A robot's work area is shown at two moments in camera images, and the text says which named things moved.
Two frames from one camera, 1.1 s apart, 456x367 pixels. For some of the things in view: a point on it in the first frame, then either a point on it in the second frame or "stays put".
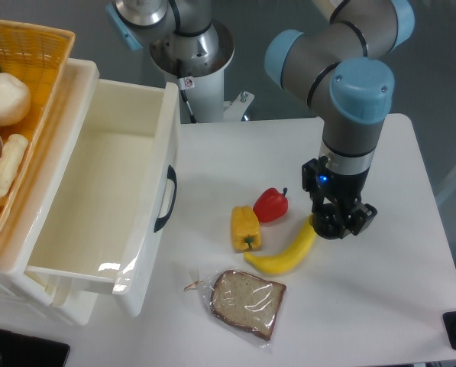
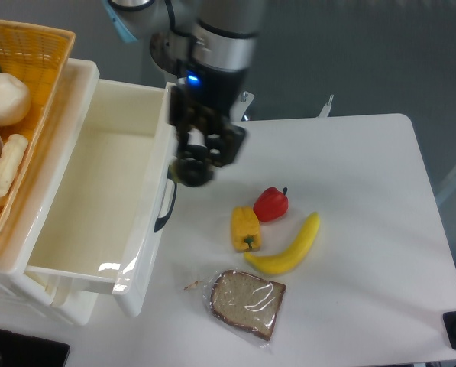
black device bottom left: (7, 349) stays put
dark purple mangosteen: (328, 221) → (191, 172)
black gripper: (325, 183) → (202, 102)
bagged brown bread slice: (247, 303) stays put
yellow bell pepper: (245, 228) stays put
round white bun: (6, 99) stays put
